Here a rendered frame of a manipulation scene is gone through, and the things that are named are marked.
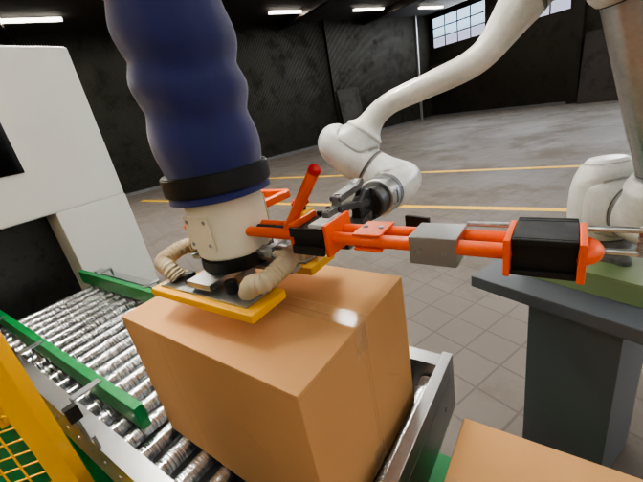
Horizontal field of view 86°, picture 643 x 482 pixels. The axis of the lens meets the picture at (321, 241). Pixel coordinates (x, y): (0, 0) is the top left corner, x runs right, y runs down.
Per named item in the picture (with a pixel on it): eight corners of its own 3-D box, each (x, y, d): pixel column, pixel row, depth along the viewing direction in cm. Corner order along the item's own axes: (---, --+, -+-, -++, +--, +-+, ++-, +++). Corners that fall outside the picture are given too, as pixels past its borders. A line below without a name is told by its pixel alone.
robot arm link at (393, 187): (405, 210, 82) (395, 219, 77) (370, 209, 87) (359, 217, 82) (402, 172, 78) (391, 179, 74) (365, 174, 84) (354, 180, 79)
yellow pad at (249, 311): (152, 295, 82) (144, 276, 80) (188, 275, 89) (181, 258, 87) (253, 325, 62) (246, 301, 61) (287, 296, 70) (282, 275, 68)
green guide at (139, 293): (82, 282, 228) (77, 271, 225) (99, 274, 236) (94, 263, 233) (251, 338, 137) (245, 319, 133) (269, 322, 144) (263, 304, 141)
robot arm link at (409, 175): (392, 221, 85) (351, 191, 88) (415, 202, 96) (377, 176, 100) (415, 186, 78) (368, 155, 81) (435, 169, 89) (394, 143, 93)
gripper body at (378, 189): (388, 180, 75) (369, 192, 68) (392, 217, 78) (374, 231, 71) (358, 181, 79) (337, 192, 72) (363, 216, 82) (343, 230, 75)
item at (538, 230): (501, 275, 44) (502, 240, 42) (510, 251, 50) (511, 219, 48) (584, 285, 39) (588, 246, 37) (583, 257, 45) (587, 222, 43)
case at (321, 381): (171, 427, 103) (120, 316, 88) (264, 345, 132) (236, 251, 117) (338, 550, 67) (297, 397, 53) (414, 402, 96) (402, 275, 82)
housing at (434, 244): (409, 264, 52) (406, 237, 51) (423, 246, 57) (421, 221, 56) (456, 270, 48) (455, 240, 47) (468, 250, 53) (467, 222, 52)
